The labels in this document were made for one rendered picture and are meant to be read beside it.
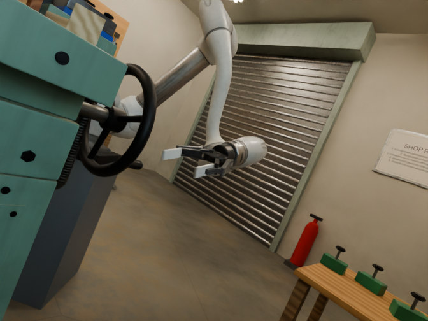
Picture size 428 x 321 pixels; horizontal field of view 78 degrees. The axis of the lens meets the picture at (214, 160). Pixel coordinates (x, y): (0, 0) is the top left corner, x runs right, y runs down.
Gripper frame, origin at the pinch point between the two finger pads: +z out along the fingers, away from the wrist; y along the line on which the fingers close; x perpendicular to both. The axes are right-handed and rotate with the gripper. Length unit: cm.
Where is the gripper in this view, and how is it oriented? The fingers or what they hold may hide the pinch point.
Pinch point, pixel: (180, 162)
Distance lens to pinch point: 73.5
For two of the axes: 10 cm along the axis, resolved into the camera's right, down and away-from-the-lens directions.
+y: 7.3, 3.5, -5.9
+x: -1.8, 9.3, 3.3
